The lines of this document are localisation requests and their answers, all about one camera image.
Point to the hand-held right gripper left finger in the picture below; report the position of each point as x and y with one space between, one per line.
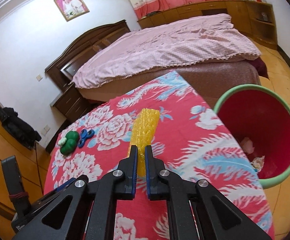
134 167

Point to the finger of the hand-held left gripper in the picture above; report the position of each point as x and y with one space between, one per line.
65 185

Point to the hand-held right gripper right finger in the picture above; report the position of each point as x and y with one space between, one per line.
148 172

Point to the yellow bubble wrap sheet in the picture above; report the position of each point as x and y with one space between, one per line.
145 127

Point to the red bin with green rim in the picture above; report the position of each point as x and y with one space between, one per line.
259 115

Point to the green toy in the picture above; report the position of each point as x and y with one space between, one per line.
70 142

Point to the red floral tablecloth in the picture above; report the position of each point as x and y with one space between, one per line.
184 142

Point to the black clothing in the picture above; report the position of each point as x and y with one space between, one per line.
17 130

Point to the blue fidget spinner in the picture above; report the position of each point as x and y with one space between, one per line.
86 137

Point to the dark wooden nightstand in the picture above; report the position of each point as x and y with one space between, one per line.
70 102

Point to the pink crumpled wrapper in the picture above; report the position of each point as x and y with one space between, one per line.
247 145

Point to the bed with brown cover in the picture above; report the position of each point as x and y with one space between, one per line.
209 75

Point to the pink checked quilt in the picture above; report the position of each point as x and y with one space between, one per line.
165 45

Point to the dark wooden headboard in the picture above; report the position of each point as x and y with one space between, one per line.
90 42

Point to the dark red cloth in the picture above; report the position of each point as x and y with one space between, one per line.
262 67

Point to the long wooden cabinet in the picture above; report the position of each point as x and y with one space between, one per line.
192 11

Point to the wooden corner shelf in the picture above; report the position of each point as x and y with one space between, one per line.
262 32

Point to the low wall socket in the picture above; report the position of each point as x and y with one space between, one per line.
46 130

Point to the wall light switch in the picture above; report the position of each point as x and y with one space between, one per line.
38 77

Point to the framed wall photo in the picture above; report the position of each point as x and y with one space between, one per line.
71 5

